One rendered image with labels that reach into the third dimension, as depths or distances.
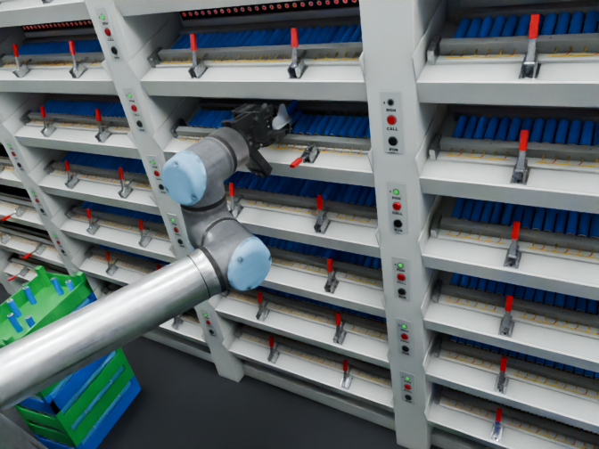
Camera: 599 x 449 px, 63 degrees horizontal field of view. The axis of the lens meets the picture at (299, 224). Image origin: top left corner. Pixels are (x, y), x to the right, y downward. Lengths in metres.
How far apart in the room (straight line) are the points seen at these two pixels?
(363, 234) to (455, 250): 0.21
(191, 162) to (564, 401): 0.98
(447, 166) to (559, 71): 0.26
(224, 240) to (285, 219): 0.41
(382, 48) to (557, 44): 0.28
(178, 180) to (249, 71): 0.33
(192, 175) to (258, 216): 0.44
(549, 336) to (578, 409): 0.21
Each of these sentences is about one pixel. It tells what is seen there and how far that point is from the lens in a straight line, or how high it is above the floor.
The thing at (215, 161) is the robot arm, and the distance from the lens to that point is 0.92.
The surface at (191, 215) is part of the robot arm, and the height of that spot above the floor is 0.95.
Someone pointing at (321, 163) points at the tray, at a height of 0.93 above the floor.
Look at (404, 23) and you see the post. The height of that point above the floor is 1.21.
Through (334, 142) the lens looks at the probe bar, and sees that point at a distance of 1.09.
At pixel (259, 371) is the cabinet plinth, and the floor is 0.05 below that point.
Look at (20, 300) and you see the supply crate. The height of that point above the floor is 0.50.
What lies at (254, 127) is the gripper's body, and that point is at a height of 1.03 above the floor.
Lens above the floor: 1.39
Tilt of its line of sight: 32 degrees down
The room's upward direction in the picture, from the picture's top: 11 degrees counter-clockwise
